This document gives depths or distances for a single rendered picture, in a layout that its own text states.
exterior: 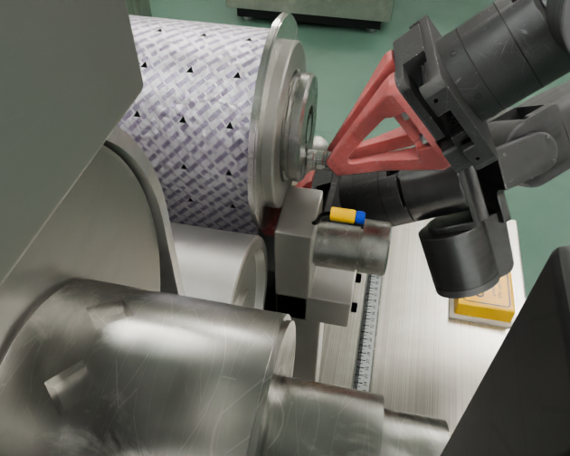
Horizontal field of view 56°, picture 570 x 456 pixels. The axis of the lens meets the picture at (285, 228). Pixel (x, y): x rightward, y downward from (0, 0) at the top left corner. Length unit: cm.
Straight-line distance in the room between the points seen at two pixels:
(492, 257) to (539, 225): 177
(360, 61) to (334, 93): 36
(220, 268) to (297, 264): 9
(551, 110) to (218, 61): 29
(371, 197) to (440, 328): 29
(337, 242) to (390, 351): 31
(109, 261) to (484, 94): 23
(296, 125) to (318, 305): 15
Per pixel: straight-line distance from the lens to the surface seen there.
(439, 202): 46
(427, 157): 35
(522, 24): 33
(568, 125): 51
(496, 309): 72
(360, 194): 47
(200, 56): 34
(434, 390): 66
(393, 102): 33
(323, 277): 43
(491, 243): 50
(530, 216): 229
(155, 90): 34
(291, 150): 35
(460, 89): 33
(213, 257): 32
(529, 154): 48
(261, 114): 31
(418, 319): 71
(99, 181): 16
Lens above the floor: 147
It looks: 46 degrees down
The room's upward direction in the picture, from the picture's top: straight up
